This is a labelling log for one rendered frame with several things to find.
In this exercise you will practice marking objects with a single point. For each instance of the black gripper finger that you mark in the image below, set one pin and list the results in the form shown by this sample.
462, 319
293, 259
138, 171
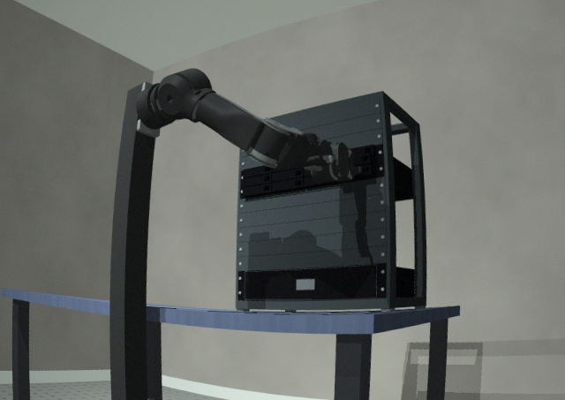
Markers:
351, 175
351, 158

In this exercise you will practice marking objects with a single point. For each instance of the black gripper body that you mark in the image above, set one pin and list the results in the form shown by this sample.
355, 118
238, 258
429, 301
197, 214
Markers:
340, 165

